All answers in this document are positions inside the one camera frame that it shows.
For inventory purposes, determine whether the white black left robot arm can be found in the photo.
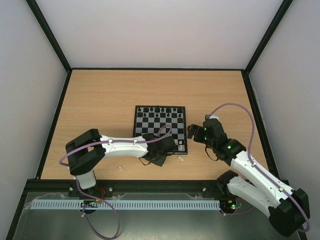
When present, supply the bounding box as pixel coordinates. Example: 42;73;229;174
59;125;176;190

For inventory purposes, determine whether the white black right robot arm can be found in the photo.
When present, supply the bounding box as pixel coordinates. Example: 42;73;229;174
187;118;310;237

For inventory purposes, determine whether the black and silver chessboard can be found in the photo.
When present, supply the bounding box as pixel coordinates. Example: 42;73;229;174
133;105;188;155

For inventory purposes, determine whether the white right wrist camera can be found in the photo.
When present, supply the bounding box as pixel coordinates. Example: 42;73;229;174
209;114;220;121

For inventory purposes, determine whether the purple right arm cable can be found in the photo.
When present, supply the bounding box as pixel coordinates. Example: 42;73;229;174
205;102;312;233

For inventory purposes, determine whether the black aluminium frame rail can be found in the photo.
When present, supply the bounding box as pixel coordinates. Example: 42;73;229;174
96;180;222;195

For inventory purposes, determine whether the light blue slotted cable duct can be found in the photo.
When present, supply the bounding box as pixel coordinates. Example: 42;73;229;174
30;199;221;211

